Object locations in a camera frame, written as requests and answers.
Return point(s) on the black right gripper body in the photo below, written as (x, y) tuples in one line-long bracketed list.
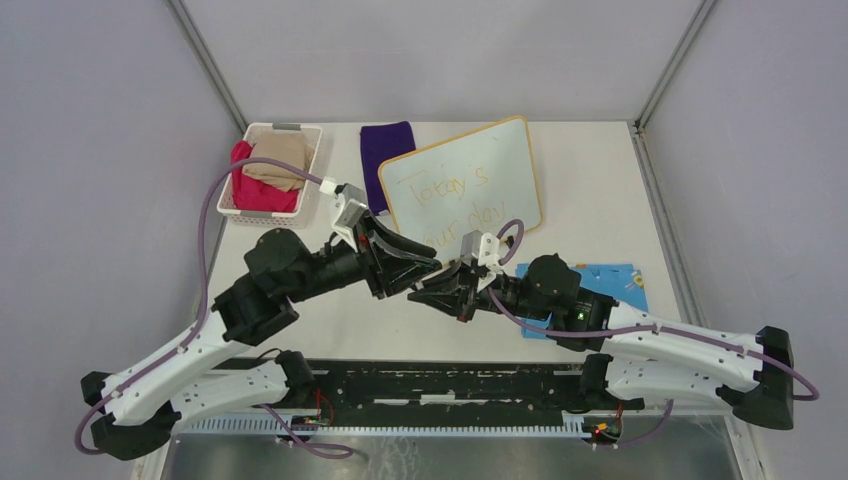
[(468, 279)]

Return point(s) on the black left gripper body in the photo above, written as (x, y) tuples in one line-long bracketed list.
[(372, 259)]

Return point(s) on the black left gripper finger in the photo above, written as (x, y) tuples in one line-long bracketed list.
[(400, 274), (383, 243)]

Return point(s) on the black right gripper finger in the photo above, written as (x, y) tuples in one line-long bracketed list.
[(456, 276), (450, 300)]

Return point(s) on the yellow framed whiteboard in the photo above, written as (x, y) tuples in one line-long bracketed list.
[(479, 180)]

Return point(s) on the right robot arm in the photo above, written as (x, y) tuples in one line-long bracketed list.
[(631, 354)]

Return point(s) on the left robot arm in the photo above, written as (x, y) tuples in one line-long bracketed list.
[(136, 411)]

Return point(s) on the purple folded cloth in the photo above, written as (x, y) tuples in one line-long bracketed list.
[(378, 144)]

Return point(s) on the beige cloth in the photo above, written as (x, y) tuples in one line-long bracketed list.
[(291, 149)]

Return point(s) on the pink cloth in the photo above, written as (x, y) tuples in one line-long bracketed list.
[(254, 195)]

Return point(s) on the blue patterned cloth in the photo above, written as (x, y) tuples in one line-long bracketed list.
[(623, 282)]

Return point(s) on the white plastic basket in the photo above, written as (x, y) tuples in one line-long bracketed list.
[(307, 198)]

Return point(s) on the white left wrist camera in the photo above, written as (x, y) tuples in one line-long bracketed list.
[(348, 205)]

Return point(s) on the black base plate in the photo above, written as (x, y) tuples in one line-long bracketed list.
[(353, 393)]

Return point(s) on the white cable duct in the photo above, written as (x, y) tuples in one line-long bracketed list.
[(265, 424)]

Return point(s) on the aluminium rail frame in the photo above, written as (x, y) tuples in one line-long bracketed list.
[(669, 232)]

